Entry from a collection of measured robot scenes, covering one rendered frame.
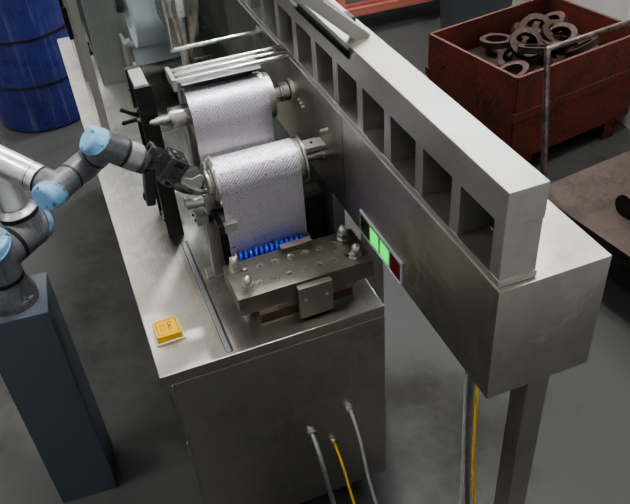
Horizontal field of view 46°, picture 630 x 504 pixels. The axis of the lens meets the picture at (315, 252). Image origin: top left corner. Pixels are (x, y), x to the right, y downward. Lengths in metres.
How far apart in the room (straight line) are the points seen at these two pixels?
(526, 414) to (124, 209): 1.53
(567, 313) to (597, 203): 2.08
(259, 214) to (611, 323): 1.90
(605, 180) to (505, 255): 2.44
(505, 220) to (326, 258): 0.90
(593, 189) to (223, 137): 2.01
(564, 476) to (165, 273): 1.60
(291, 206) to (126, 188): 0.84
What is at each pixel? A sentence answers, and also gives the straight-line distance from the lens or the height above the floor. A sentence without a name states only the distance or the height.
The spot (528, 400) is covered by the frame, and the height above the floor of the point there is 0.98.
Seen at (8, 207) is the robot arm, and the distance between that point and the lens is 2.36.
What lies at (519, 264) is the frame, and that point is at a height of 1.48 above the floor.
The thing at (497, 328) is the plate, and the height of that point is 1.35.
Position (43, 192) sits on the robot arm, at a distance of 1.94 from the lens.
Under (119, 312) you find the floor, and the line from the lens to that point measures 3.67.
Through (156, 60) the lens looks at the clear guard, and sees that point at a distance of 2.99.
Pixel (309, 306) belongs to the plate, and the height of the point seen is 0.95.
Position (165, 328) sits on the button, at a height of 0.92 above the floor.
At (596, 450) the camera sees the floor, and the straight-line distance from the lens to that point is 3.06.
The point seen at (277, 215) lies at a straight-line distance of 2.16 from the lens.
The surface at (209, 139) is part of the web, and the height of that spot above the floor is 1.28.
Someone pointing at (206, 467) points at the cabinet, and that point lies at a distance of 2.40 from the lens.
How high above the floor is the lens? 2.39
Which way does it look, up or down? 39 degrees down
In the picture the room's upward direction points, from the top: 5 degrees counter-clockwise
